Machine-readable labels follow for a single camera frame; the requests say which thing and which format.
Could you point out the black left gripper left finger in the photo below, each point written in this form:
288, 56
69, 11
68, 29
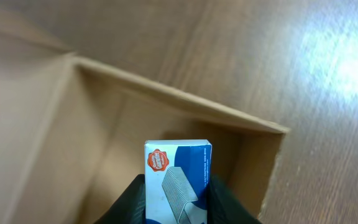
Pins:
129, 208

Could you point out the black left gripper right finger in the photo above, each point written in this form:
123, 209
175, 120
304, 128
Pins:
223, 207

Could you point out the white blue staples box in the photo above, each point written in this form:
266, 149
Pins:
177, 176

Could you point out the brown cardboard box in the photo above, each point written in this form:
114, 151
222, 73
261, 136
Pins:
73, 130

